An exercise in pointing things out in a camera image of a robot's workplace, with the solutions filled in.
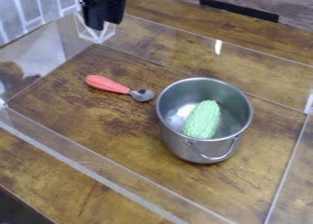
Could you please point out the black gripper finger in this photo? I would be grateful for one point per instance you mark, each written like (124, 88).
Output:
(93, 10)
(116, 9)

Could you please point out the orange plastic spoon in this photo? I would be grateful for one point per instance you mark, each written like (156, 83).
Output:
(106, 84)

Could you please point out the silver metal pot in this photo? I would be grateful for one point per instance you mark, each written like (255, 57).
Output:
(175, 106)

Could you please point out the green knitted vegetable toy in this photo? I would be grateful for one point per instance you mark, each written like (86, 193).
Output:
(203, 121)

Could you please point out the clear acrylic corner bracket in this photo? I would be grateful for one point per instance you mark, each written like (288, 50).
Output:
(98, 37)

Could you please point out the black strip on wall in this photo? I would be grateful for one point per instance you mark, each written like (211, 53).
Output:
(245, 11)

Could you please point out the clear acrylic enclosure wall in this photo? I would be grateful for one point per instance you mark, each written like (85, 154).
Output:
(82, 153)

